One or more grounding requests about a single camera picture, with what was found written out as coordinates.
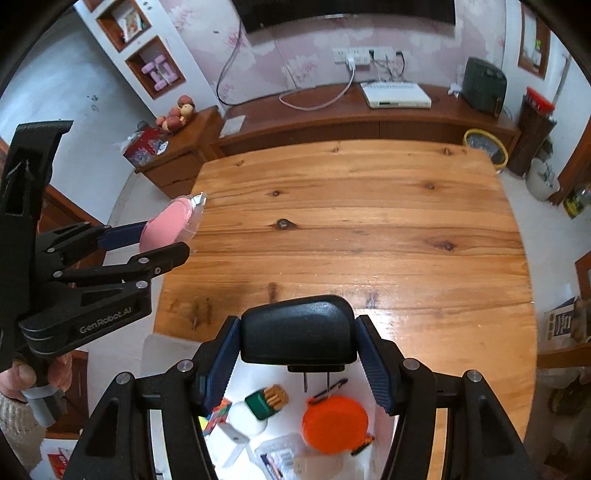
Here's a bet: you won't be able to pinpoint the colourful rubik's cube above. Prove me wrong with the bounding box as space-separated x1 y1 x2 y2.
198 398 231 436

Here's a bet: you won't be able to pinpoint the white 33W charger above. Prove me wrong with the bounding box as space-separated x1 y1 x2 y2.
216 423 249 468

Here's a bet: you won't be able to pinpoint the pink round compact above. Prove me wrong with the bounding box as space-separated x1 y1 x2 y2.
139 192 207 253

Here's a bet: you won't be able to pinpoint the orange tape measure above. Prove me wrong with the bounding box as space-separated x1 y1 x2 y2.
301 378 375 455

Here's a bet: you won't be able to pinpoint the green perfume bottle gold cap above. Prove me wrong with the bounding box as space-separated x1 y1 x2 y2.
245 384 290 420

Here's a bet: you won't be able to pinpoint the clear plastic box with label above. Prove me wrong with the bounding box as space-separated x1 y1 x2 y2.
253 433 308 480

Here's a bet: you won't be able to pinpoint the black power adapter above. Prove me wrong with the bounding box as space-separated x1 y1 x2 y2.
239 295 358 375

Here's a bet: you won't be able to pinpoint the white egg-shaped earbud case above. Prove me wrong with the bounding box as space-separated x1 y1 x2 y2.
226 401 267 438

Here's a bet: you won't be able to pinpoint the person's left hand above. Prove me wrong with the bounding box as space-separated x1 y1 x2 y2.
0 353 72 402

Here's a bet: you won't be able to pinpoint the white plastic tray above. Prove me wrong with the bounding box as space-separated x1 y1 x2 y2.
198 361 397 479

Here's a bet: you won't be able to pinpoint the small wooden side cabinet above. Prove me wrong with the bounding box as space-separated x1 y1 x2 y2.
134 107 223 199

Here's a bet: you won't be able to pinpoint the red tissue box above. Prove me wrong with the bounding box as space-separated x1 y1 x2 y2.
121 127 168 167

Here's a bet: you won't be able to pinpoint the bowl of apples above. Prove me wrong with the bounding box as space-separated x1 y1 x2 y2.
155 95 195 134

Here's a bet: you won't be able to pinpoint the pink dumbbells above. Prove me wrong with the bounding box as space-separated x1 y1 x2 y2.
140 54 179 92

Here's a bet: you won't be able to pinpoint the white bucket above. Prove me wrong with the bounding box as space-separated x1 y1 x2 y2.
526 158 560 202

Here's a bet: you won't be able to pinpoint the yellow rimmed fan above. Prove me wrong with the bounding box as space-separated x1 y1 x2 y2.
463 128 509 171

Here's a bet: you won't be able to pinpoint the long wooden TV bench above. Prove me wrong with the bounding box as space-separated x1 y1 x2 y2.
213 85 520 156

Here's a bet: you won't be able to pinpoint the white set-top box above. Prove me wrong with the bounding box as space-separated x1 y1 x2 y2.
361 82 432 109

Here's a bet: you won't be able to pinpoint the white power strip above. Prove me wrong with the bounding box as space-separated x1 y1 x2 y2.
332 46 397 66

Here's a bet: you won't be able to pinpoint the white cable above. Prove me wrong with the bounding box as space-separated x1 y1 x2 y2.
277 62 358 112

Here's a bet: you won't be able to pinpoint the black wall television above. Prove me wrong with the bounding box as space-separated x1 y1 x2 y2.
232 0 456 33

